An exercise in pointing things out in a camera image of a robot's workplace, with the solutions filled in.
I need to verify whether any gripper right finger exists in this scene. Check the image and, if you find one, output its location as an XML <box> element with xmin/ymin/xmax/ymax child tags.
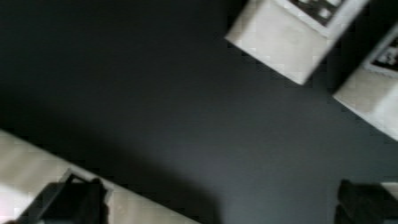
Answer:
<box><xmin>334</xmin><ymin>179</ymin><xmax>398</xmax><ymax>224</ymax></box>

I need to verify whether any white table leg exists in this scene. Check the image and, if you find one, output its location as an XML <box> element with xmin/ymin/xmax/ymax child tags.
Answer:
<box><xmin>334</xmin><ymin>23</ymin><xmax>398</xmax><ymax>141</ymax></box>
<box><xmin>225</xmin><ymin>0</ymin><xmax>369</xmax><ymax>85</ymax></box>

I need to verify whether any white square tabletop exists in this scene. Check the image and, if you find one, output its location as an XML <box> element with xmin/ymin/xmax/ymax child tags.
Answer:
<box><xmin>0</xmin><ymin>130</ymin><xmax>200</xmax><ymax>224</ymax></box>

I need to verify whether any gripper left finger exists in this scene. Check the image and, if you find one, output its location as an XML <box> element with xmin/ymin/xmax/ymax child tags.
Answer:
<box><xmin>16</xmin><ymin>174</ymin><xmax>110</xmax><ymax>224</ymax></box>

